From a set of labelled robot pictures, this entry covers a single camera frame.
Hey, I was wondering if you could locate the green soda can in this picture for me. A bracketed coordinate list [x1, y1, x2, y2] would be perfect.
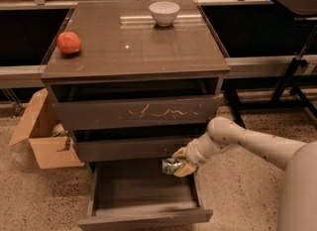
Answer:
[161, 158, 181, 174]

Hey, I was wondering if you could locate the grey top drawer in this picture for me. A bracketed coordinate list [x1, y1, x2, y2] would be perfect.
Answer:
[53, 95, 219, 130]

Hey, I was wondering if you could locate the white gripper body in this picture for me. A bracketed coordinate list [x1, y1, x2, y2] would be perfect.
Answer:
[186, 139, 208, 166]

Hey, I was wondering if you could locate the open cardboard box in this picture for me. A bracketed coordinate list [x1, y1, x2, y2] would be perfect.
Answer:
[9, 89, 84, 169]

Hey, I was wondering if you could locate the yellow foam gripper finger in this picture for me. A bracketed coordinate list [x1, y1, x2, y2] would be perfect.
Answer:
[172, 147, 186, 159]
[174, 162, 197, 177]

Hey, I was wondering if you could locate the dark grey drawer cabinet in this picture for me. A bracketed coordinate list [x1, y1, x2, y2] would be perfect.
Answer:
[42, 1, 229, 176]

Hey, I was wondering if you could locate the red apple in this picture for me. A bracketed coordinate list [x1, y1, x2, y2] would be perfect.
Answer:
[56, 32, 81, 55]

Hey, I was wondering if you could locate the white ceramic bowl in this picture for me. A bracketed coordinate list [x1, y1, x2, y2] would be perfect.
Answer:
[149, 1, 180, 26]

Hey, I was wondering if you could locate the grey open bottom drawer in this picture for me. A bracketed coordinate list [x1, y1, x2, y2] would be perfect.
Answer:
[78, 159, 213, 231]

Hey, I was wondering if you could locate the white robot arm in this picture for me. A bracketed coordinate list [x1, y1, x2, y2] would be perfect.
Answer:
[172, 117, 317, 231]

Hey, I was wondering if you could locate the white object in box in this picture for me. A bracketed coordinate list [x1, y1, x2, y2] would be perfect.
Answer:
[53, 124, 65, 137]

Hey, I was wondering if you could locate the grey middle drawer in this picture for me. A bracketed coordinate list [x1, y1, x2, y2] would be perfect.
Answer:
[74, 136, 193, 162]

